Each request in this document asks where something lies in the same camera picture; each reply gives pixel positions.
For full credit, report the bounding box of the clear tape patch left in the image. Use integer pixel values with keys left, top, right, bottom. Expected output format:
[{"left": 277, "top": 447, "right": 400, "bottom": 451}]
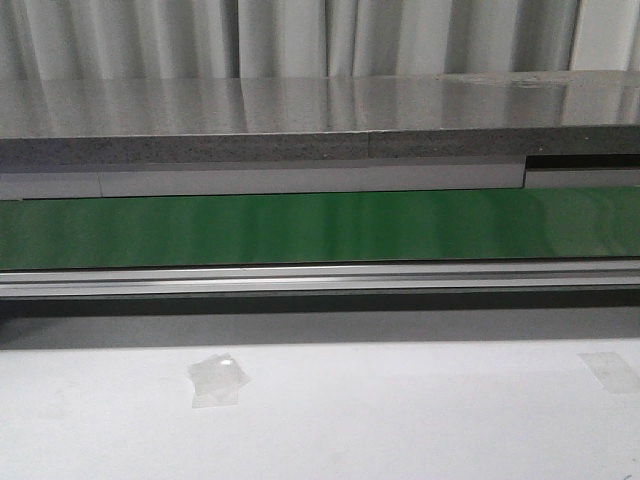
[{"left": 187, "top": 353, "right": 250, "bottom": 409}]

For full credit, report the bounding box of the clear tape patch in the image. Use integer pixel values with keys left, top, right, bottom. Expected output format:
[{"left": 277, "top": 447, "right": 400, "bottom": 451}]
[
  {"left": 579, "top": 352, "right": 639, "bottom": 394},
  {"left": 187, "top": 353, "right": 250, "bottom": 409}
]

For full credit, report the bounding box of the white curtain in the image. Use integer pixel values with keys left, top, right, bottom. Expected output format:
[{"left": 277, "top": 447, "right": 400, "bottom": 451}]
[{"left": 1, "top": 1, "right": 639, "bottom": 80}]

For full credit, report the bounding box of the green conveyor belt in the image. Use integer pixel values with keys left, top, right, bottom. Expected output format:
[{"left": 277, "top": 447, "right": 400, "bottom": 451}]
[{"left": 1, "top": 187, "right": 639, "bottom": 271}]

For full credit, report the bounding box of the grey rear conveyor rail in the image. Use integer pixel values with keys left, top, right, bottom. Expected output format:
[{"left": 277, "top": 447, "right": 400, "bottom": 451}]
[{"left": 1, "top": 154, "right": 639, "bottom": 200}]

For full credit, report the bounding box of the aluminium conveyor front rail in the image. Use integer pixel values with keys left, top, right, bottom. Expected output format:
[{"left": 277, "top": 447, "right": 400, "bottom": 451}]
[{"left": 1, "top": 259, "right": 639, "bottom": 299}]

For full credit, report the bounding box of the clear tape patch right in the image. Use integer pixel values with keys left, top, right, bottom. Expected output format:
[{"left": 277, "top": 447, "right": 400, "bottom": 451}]
[{"left": 579, "top": 352, "right": 639, "bottom": 394}]

